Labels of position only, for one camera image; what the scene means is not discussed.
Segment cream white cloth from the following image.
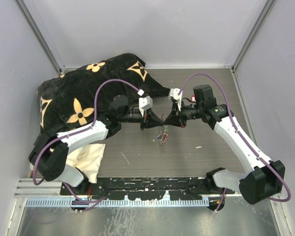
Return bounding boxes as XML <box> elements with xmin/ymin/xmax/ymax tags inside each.
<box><xmin>66</xmin><ymin>144</ymin><xmax>106</xmax><ymax>183</ymax></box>

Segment left aluminium frame post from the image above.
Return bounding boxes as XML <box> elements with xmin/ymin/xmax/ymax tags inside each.
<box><xmin>15</xmin><ymin>0</ymin><xmax>66</xmax><ymax>74</ymax></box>

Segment right aluminium frame post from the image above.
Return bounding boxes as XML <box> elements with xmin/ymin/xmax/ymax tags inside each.
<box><xmin>231</xmin><ymin>0</ymin><xmax>276</xmax><ymax>73</ymax></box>

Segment blue slotted cable duct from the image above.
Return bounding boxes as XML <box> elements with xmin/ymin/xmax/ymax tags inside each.
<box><xmin>25</xmin><ymin>196</ymin><xmax>209</xmax><ymax>208</ymax></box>

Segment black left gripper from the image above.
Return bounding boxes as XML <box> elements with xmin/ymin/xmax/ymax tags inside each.
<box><xmin>119</xmin><ymin>108</ymin><xmax>163</xmax><ymax>131</ymax></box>

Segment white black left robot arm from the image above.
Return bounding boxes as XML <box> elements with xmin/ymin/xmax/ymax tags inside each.
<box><xmin>29</xmin><ymin>95</ymin><xmax>163</xmax><ymax>195</ymax></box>

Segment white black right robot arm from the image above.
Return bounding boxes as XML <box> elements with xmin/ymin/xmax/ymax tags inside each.
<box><xmin>164</xmin><ymin>85</ymin><xmax>285</xmax><ymax>205</ymax></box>

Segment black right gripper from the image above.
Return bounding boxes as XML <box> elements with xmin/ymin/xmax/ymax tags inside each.
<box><xmin>164</xmin><ymin>99</ymin><xmax>204</xmax><ymax>128</ymax></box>

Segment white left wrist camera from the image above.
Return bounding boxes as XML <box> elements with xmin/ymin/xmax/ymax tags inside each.
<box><xmin>139</xmin><ymin>96</ymin><xmax>153</xmax><ymax>116</ymax></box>

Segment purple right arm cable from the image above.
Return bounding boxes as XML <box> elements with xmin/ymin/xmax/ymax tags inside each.
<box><xmin>178</xmin><ymin>73</ymin><xmax>292</xmax><ymax>212</ymax></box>

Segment aluminium frame post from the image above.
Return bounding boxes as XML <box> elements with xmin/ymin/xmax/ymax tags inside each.
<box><xmin>231</xmin><ymin>0</ymin><xmax>276</xmax><ymax>73</ymax></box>
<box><xmin>15</xmin><ymin>0</ymin><xmax>66</xmax><ymax>74</ymax></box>

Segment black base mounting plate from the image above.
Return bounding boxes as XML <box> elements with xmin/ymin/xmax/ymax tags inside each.
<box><xmin>71</xmin><ymin>177</ymin><xmax>223</xmax><ymax>201</ymax></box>

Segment black floral plush blanket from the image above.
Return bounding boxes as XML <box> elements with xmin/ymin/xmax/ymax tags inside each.
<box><xmin>37</xmin><ymin>53</ymin><xmax>170</xmax><ymax>134</ymax></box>

